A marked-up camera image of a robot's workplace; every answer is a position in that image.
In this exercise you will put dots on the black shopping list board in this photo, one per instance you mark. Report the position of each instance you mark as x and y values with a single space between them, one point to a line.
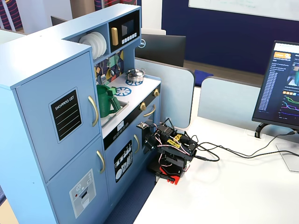
66 115

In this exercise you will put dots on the toy steel hanging utensil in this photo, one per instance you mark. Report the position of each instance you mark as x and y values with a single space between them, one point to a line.
118 66

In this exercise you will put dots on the blue toy kitchen unit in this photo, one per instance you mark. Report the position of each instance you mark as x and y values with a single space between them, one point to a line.
35 77

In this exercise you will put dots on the toy steel spoon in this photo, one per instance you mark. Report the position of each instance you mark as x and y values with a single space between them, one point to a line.
112 72

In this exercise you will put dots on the green plastic pitcher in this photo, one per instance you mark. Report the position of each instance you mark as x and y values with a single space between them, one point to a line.
102 102

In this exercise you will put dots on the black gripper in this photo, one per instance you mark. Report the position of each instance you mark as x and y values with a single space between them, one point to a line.
148 141

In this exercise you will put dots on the steel toy pot lid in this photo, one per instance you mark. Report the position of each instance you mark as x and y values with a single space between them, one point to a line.
135 74

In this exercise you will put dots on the computer monitor with lit screen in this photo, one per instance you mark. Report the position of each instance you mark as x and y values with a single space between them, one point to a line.
275 88

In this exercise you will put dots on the gold stove knob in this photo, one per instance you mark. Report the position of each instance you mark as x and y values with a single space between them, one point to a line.
142 106
156 93

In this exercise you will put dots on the black curved bracket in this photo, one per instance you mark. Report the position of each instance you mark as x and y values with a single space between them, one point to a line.
259 129

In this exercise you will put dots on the small steel toy pot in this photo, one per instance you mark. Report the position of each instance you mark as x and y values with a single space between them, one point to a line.
135 79

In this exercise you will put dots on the red and black base clamp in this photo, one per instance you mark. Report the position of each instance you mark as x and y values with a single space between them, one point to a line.
172 178

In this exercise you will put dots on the dark monitor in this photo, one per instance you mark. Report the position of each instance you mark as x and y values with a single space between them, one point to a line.
57 21

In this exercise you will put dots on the whiteboard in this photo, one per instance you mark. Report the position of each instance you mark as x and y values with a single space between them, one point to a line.
245 7

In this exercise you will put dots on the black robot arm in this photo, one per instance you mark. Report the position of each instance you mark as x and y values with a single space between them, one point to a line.
180 149

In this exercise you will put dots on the silver monitor stand base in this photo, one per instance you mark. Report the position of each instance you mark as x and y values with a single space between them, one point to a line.
289 158

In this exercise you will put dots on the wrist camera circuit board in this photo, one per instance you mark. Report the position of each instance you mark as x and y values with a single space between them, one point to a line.
142 126

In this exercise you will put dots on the blue seat cushion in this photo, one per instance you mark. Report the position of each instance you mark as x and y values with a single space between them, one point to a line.
200 78

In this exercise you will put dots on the black Dell monitor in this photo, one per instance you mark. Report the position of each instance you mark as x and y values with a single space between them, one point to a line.
161 50

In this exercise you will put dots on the white toy plate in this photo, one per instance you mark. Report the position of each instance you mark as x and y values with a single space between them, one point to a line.
95 46
100 45
104 44
85 40

